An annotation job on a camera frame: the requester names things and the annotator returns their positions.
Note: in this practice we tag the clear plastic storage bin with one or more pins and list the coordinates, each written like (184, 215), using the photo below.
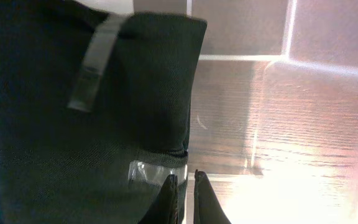
(274, 115)

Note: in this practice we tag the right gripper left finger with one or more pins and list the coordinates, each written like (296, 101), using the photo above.
(164, 209)

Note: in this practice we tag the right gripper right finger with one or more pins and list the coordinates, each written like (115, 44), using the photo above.
(207, 209)

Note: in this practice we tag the black garment taped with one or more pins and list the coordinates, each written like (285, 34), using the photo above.
(94, 110)

